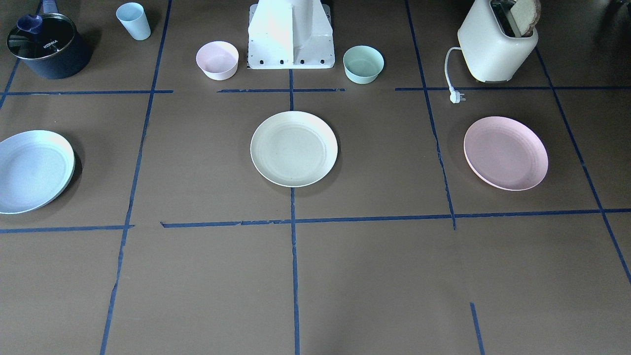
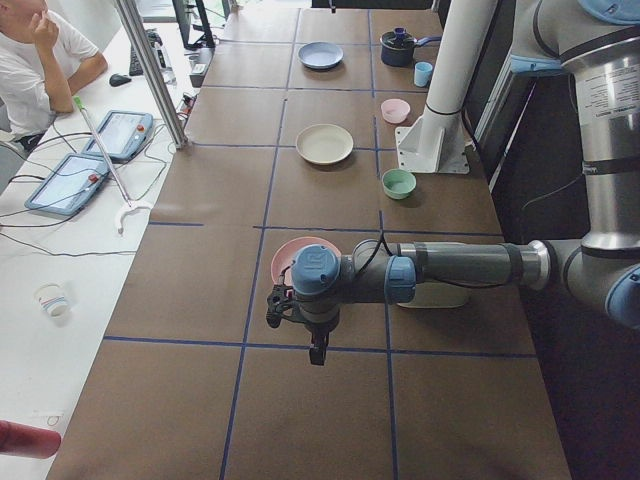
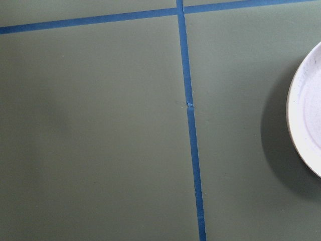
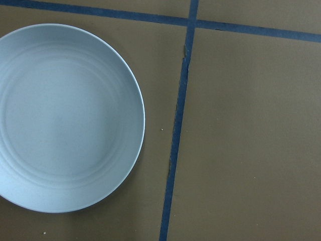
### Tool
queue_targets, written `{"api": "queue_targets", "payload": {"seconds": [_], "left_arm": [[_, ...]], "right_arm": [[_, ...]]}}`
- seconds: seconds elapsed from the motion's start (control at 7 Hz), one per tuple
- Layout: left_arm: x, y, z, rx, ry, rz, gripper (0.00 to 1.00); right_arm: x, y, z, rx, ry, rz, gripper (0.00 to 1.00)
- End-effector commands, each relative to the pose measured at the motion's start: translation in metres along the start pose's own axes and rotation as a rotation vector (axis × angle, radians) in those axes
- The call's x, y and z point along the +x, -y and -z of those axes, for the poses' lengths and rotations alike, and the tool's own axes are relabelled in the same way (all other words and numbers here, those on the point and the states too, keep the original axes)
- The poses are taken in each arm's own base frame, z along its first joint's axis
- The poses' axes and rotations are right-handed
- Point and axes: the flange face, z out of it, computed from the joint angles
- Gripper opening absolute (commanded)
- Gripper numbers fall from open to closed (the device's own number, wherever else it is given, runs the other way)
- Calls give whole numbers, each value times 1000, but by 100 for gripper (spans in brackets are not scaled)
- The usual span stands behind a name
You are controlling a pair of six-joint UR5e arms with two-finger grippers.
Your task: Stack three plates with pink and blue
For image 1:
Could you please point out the pink plate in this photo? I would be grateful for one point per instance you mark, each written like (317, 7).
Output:
(505, 154)

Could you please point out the light blue plate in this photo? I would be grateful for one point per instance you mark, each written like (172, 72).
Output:
(35, 167)

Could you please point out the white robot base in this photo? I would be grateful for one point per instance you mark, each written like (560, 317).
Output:
(290, 35)

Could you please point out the cream white plate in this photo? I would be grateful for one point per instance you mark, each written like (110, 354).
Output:
(294, 149)

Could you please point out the mint green bowl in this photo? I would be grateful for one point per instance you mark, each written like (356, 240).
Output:
(362, 64)

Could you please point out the pink bowl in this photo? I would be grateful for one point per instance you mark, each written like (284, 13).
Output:
(218, 60)

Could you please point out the cream white toaster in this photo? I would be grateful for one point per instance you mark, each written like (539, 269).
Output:
(492, 52)

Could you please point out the light blue cup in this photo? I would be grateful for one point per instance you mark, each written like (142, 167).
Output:
(133, 18)

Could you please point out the slice of bread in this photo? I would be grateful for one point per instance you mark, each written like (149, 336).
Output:
(525, 15)

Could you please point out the dark blue pot with lid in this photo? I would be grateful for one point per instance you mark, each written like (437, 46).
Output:
(49, 43)

